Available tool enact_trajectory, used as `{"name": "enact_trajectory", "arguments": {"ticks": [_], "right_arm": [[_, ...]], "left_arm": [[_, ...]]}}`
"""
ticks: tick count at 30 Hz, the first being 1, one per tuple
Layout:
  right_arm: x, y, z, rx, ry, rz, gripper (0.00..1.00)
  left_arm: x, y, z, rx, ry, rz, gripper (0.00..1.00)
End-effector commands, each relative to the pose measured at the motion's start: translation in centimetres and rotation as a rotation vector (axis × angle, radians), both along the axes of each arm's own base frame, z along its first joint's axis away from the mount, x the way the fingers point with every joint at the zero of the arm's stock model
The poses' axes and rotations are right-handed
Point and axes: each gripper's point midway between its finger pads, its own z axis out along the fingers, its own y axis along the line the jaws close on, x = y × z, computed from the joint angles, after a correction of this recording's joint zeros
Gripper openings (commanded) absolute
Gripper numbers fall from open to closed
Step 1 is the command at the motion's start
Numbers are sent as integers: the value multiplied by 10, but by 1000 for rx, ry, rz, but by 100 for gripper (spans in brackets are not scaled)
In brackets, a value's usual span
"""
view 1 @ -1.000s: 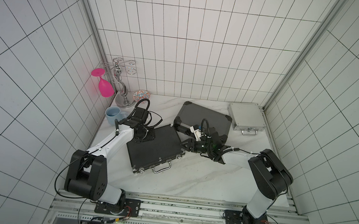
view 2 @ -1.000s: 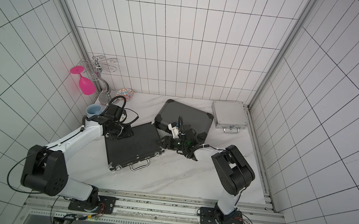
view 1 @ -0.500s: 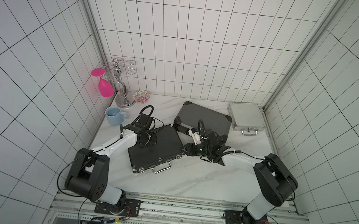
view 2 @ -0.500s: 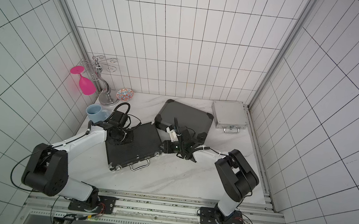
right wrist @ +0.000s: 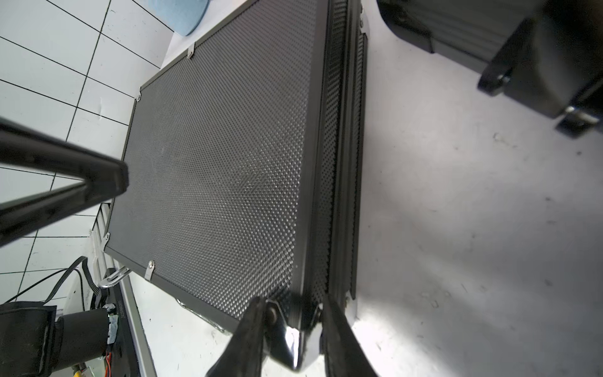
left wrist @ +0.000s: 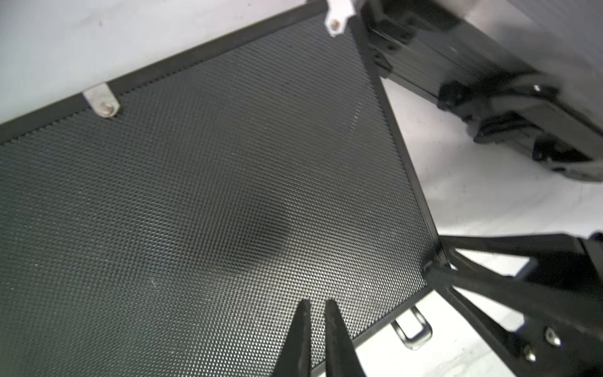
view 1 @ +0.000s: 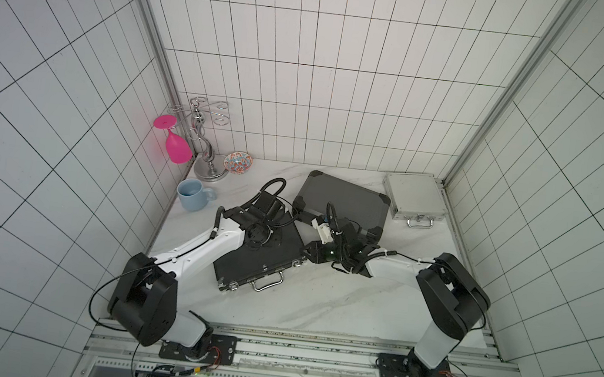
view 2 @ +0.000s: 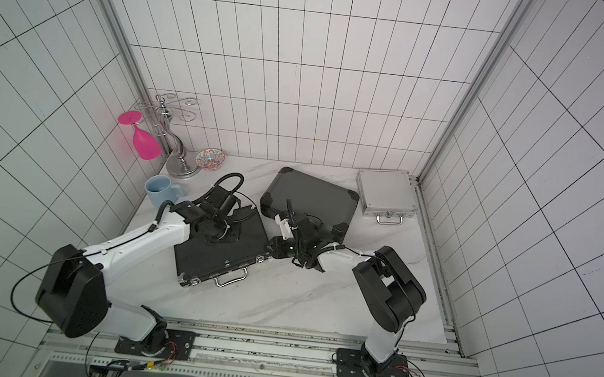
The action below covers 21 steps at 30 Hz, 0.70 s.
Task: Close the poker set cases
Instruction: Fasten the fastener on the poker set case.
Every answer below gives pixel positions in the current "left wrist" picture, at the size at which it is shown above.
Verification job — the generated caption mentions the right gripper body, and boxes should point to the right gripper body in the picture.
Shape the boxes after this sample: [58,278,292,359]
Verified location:
[518,233,602,376]

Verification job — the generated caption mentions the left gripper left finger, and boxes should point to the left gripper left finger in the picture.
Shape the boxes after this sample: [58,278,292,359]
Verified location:
[272,299,312,376]

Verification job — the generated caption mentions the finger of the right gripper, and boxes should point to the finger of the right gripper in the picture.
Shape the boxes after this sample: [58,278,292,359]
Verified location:
[424,262,602,339]
[437,232,587,377]

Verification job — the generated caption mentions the black poker case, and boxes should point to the black poker case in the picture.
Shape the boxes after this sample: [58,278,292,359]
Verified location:
[360,1,602,182]
[1,2,439,376]

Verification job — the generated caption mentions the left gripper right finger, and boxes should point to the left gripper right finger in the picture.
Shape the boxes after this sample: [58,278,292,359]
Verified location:
[324,299,366,377]

